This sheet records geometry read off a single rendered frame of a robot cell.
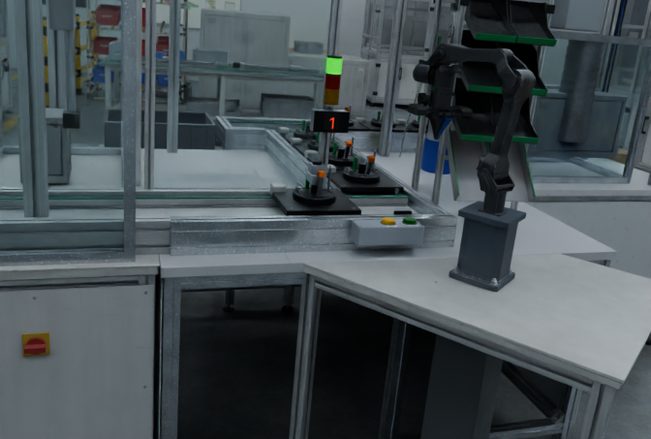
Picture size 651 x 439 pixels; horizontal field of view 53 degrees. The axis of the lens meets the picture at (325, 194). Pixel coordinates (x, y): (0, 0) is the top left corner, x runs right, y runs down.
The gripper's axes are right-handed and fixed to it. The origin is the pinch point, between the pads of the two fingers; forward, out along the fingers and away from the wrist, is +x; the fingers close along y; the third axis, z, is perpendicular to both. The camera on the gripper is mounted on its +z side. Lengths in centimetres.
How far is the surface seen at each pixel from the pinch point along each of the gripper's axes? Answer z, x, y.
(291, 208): 9, 28, 41
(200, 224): 1, 30, 69
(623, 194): 67, 41, -137
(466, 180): 15.2, 20.5, -21.5
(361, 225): -3.8, 29.0, 22.2
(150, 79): 34, -5, 81
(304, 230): 1.2, 32.2, 38.0
